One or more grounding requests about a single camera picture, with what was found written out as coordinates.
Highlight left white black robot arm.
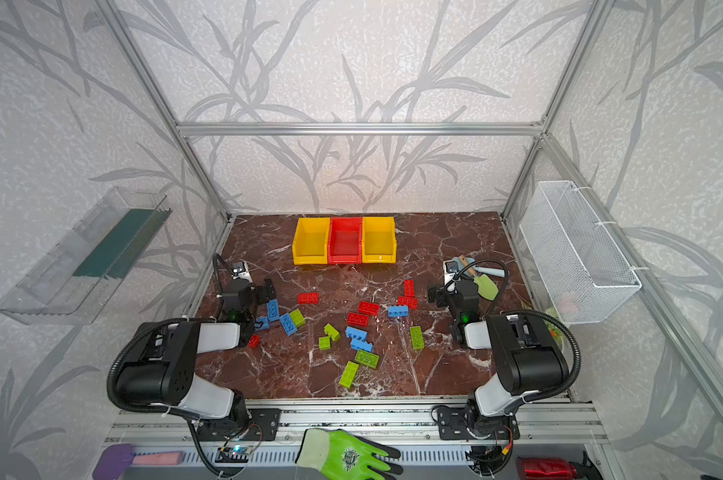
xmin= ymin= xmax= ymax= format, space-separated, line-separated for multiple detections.
xmin=107 ymin=277 xmax=281 ymax=442

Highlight clear plastic wall shelf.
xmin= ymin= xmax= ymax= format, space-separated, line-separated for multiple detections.
xmin=0 ymin=187 xmax=172 ymax=325

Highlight green lego brick bottom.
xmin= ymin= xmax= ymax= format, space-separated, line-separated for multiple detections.
xmin=339 ymin=361 xmax=359 ymax=389

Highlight right yellow bin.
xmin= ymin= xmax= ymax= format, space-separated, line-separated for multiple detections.
xmin=363 ymin=217 xmax=397 ymax=264

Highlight yellow bin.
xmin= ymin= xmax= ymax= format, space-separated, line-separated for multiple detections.
xmin=292 ymin=217 xmax=331 ymax=265
xmin=363 ymin=217 xmax=397 ymax=264

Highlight left yellow bin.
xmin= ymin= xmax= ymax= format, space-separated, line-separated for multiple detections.
xmin=292 ymin=217 xmax=331 ymax=265

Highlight potted plant red flowers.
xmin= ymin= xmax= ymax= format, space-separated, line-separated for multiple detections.
xmin=545 ymin=306 xmax=565 ymax=349

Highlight red middle bin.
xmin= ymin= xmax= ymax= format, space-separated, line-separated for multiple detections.
xmin=328 ymin=217 xmax=363 ymax=264

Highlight white wire mesh basket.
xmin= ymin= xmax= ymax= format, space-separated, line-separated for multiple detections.
xmin=521 ymin=180 xmax=641 ymax=325

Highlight green work glove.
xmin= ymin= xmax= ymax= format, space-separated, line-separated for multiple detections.
xmin=296 ymin=428 xmax=403 ymax=480

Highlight blue lego brick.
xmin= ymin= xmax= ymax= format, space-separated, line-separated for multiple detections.
xmin=346 ymin=326 xmax=367 ymax=341
xmin=351 ymin=338 xmax=373 ymax=353
xmin=387 ymin=305 xmax=409 ymax=318
xmin=267 ymin=299 xmax=281 ymax=321
xmin=255 ymin=317 xmax=270 ymax=331

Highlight red tool at bottom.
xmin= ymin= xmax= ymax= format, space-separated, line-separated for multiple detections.
xmin=517 ymin=456 xmax=603 ymax=480

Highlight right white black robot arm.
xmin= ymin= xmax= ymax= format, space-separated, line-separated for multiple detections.
xmin=427 ymin=280 xmax=583 ymax=441

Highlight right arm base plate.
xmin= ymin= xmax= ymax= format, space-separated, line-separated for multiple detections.
xmin=431 ymin=404 xmax=519 ymax=441

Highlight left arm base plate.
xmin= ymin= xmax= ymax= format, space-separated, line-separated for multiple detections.
xmin=197 ymin=408 xmax=282 ymax=442

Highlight green lego brick left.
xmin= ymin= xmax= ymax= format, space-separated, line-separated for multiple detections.
xmin=290 ymin=309 xmax=306 ymax=328

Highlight blue lego brick left diagonal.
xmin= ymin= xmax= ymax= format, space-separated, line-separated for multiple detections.
xmin=280 ymin=313 xmax=298 ymax=336

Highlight green garden trowel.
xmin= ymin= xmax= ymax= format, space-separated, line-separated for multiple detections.
xmin=459 ymin=256 xmax=499 ymax=301

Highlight green lego brick right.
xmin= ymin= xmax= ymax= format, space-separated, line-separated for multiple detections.
xmin=409 ymin=326 xmax=425 ymax=351

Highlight green lego brick lower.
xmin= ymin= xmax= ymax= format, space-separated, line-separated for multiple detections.
xmin=355 ymin=350 xmax=379 ymax=370

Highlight small circuit board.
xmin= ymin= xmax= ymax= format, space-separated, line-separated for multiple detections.
xmin=215 ymin=445 xmax=258 ymax=464

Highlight green lego brick center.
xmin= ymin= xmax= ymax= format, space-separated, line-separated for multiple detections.
xmin=324 ymin=324 xmax=341 ymax=342

